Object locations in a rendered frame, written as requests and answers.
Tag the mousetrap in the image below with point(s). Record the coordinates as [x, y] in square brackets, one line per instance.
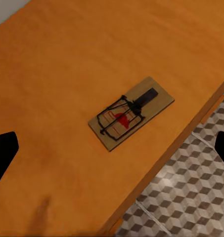
[130, 112]

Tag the cabinet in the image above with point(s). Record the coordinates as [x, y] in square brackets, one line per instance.
[62, 62]

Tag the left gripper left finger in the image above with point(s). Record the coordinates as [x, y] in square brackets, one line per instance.
[8, 149]

